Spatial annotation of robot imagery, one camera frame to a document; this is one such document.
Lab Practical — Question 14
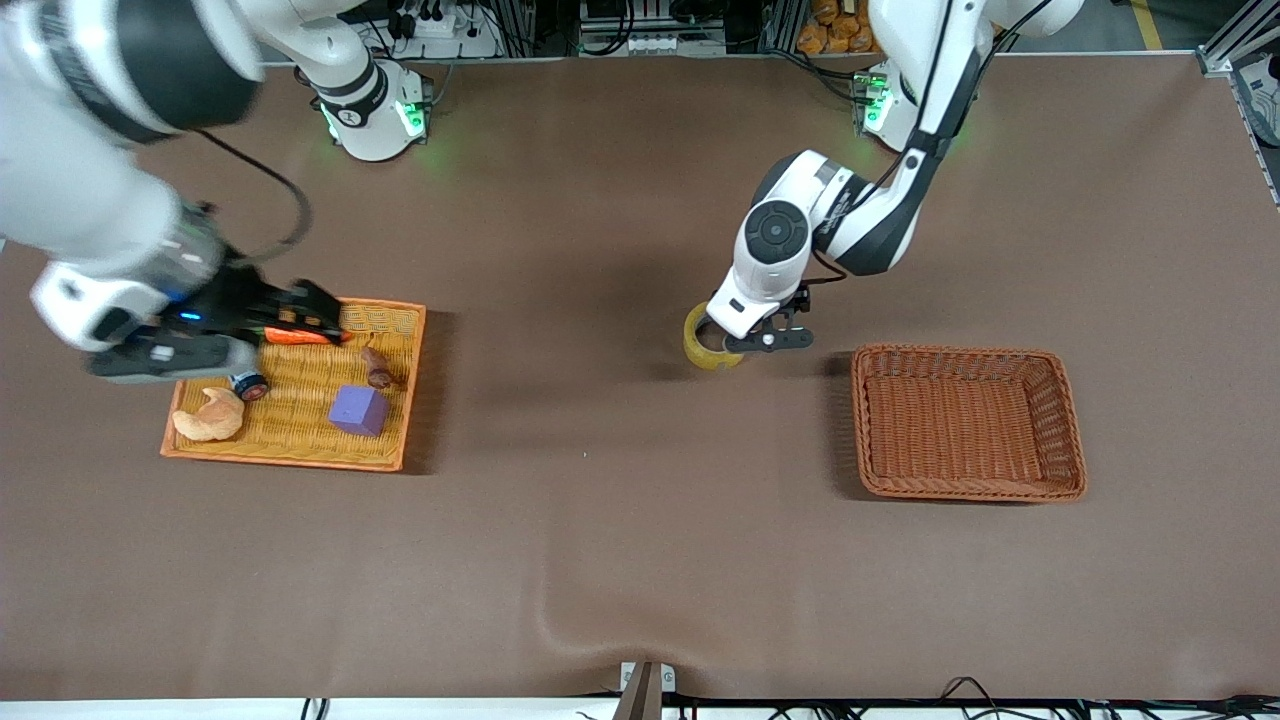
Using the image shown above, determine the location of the yellow tape roll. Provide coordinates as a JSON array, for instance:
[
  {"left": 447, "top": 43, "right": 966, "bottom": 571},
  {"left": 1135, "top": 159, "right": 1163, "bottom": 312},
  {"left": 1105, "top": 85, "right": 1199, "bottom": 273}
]
[{"left": 683, "top": 302, "right": 747, "bottom": 372}]

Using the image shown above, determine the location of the orange toy carrot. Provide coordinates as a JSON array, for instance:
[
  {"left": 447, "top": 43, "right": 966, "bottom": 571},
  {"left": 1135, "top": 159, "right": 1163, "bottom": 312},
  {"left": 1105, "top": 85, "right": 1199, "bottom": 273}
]
[{"left": 262, "top": 325, "right": 351, "bottom": 347}]

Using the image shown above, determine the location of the small brown toy figure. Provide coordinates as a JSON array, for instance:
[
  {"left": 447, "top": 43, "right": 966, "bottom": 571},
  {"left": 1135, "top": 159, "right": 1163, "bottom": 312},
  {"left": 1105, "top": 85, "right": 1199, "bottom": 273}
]
[{"left": 360, "top": 340, "right": 398, "bottom": 390}]

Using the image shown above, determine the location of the purple foam cube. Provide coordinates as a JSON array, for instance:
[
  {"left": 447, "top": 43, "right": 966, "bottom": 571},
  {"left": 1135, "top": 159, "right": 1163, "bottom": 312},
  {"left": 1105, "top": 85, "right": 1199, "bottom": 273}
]
[{"left": 328, "top": 385, "right": 391, "bottom": 438}]

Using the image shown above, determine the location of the toy croissant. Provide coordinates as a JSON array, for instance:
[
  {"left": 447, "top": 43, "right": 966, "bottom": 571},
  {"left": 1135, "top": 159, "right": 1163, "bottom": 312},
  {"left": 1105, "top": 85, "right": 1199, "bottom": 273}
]
[{"left": 172, "top": 387, "right": 246, "bottom": 443}]

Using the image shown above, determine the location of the yellow wicker tray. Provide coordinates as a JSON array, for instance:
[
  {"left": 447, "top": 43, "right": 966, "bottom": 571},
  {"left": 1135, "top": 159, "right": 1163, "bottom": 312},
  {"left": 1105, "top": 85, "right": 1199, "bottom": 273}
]
[{"left": 160, "top": 297, "right": 428, "bottom": 473}]

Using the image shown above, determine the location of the brown wicker basket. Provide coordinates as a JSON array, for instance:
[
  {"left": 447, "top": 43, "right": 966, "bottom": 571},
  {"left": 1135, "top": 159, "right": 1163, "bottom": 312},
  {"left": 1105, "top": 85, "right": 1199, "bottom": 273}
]
[{"left": 851, "top": 345, "right": 1088, "bottom": 503}]

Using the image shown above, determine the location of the white power strip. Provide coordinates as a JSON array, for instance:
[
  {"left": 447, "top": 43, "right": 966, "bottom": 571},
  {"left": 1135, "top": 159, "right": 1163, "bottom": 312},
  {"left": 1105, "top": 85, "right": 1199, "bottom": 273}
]
[{"left": 385, "top": 8, "right": 501, "bottom": 59}]

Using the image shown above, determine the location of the white socket strip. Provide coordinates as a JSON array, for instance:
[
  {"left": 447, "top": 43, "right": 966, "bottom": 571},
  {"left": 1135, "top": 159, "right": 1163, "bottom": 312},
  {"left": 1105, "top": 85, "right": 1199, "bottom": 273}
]
[{"left": 590, "top": 34, "right": 726, "bottom": 57}]

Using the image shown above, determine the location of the bag of orange snacks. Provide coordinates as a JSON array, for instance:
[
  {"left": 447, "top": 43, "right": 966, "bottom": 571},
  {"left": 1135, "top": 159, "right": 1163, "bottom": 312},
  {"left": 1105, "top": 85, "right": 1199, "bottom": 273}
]
[{"left": 797, "top": 0, "right": 881, "bottom": 55}]

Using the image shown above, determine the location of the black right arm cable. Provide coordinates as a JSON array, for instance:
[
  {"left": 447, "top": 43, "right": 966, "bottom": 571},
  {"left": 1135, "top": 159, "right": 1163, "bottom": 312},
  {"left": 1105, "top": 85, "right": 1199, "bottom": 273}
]
[{"left": 195, "top": 128, "right": 313, "bottom": 266}]

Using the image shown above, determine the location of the metal bracket with post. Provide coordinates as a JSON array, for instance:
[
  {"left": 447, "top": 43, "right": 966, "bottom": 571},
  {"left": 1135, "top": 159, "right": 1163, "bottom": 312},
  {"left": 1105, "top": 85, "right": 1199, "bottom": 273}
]
[{"left": 612, "top": 660, "right": 677, "bottom": 720}]

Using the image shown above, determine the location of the black cable bundle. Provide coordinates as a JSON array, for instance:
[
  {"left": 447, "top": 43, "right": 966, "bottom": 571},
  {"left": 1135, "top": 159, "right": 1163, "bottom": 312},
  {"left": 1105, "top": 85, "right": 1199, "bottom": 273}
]
[{"left": 680, "top": 676, "right": 1280, "bottom": 720}]

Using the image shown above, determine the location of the aluminium frame profile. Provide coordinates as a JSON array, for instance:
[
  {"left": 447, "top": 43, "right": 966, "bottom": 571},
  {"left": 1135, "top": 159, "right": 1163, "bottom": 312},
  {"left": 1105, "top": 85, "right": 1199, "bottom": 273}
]
[{"left": 1195, "top": 0, "right": 1280, "bottom": 79}]

